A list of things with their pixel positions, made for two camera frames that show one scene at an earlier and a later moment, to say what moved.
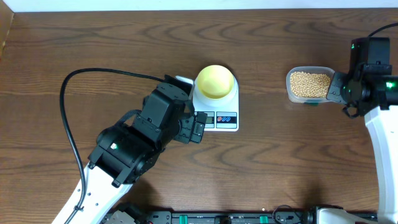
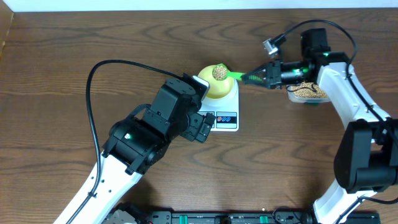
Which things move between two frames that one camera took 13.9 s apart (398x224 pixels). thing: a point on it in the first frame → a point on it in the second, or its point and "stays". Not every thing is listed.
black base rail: x=306 y=216 stays
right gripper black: x=338 y=78 → x=272 y=75
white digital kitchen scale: x=222 y=113 stays
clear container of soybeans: x=309 y=84 stays
